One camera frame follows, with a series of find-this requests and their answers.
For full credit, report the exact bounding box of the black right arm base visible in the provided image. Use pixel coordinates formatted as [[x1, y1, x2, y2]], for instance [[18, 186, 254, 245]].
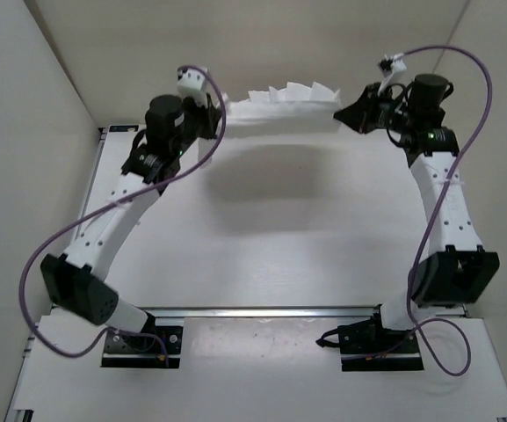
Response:
[[315, 316, 424, 373]]

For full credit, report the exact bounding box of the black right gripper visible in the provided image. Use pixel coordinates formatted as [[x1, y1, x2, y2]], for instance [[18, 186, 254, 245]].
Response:
[[337, 85, 416, 138]]

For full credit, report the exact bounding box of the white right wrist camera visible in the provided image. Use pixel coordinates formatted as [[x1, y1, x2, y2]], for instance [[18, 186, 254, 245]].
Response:
[[378, 53, 407, 94]]

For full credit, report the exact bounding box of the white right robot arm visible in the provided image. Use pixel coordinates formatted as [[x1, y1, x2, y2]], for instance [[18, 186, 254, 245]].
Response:
[[334, 74, 500, 353]]

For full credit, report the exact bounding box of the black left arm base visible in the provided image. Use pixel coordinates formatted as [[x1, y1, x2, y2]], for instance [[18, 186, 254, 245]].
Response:
[[100, 323, 183, 369]]

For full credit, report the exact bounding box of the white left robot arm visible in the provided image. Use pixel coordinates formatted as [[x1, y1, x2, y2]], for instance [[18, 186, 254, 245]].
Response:
[[40, 94, 221, 350]]

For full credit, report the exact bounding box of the white pleated skirt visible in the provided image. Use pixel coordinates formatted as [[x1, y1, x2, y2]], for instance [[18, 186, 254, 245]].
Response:
[[195, 81, 342, 171]]

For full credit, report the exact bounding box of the left corner label sticker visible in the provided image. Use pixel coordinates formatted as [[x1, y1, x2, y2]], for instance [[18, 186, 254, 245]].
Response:
[[108, 125, 139, 133]]

